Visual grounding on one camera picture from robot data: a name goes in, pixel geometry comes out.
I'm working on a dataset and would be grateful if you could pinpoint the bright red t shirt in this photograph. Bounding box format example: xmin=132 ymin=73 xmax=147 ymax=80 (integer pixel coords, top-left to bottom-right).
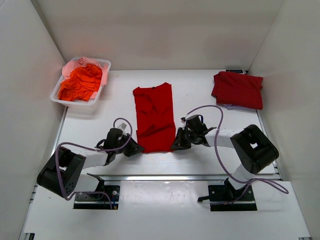
xmin=132 ymin=82 xmax=176 ymax=153

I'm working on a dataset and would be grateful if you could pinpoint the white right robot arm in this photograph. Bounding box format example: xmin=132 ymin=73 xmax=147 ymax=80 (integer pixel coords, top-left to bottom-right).
xmin=170 ymin=114 xmax=279 ymax=195

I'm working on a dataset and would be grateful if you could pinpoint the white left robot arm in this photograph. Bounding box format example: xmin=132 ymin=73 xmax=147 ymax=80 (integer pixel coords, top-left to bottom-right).
xmin=36 ymin=123 xmax=145 ymax=200

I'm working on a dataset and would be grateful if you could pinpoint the folded dark red t shirt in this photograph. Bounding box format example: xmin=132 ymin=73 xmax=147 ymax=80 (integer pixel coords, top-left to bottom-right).
xmin=211 ymin=71 xmax=263 ymax=110

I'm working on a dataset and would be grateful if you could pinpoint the white plastic laundry basket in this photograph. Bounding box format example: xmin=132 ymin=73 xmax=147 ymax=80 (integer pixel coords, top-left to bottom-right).
xmin=50 ymin=57 xmax=111 ymax=110

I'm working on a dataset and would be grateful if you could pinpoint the orange t shirt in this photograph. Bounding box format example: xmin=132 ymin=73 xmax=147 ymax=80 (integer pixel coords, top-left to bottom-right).
xmin=57 ymin=63 xmax=103 ymax=102

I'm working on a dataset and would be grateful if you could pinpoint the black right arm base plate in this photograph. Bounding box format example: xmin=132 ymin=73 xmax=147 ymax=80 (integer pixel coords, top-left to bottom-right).
xmin=197 ymin=183 xmax=258 ymax=212

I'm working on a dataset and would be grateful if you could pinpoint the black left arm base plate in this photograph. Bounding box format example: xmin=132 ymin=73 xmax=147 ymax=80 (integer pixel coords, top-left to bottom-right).
xmin=73 ymin=173 xmax=121 ymax=210

